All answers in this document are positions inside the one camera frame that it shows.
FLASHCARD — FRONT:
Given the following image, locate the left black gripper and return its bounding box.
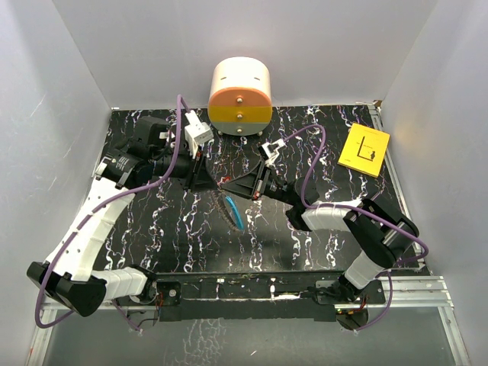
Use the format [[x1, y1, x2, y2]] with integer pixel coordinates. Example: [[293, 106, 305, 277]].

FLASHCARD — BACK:
[[150, 142, 218, 192]]

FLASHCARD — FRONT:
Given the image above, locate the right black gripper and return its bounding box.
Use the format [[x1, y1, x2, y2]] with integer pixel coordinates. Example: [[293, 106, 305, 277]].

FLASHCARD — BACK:
[[221, 159, 297, 206]]

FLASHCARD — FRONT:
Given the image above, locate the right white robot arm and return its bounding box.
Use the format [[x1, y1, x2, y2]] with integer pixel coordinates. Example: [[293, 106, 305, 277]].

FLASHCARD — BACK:
[[221, 162, 419, 303]]

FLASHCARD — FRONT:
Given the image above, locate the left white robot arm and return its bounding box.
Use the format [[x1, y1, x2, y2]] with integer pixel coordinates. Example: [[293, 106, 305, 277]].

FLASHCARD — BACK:
[[27, 111, 217, 316]]

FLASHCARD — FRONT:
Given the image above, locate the round three-drawer mini cabinet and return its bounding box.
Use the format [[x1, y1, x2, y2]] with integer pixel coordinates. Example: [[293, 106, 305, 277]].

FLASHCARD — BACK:
[[207, 56, 272, 136]]

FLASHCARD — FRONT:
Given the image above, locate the yellow book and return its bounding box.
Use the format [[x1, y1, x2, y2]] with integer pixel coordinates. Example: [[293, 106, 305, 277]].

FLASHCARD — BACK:
[[339, 124, 390, 178]]

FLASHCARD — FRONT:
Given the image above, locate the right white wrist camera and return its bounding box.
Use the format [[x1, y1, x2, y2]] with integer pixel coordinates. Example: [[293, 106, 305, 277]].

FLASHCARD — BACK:
[[258, 139, 285, 166]]

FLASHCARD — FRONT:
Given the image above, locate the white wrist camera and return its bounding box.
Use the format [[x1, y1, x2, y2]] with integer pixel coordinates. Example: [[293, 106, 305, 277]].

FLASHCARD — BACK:
[[185, 111, 214, 149], [258, 139, 285, 166]]

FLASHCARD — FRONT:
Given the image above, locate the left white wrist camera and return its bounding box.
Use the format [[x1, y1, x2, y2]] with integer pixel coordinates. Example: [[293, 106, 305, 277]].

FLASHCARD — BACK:
[[185, 111, 214, 149]]

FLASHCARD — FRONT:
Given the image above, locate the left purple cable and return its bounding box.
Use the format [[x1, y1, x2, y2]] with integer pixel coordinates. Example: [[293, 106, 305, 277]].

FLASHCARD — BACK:
[[34, 94, 191, 335]]

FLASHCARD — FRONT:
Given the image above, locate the purple cable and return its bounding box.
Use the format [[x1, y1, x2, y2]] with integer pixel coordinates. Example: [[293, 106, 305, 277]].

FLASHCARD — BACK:
[[280, 124, 430, 332], [34, 94, 191, 335]]

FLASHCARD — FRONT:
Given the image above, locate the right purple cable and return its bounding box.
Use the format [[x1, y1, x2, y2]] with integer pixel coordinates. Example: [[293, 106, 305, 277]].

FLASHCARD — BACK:
[[280, 124, 430, 332]]

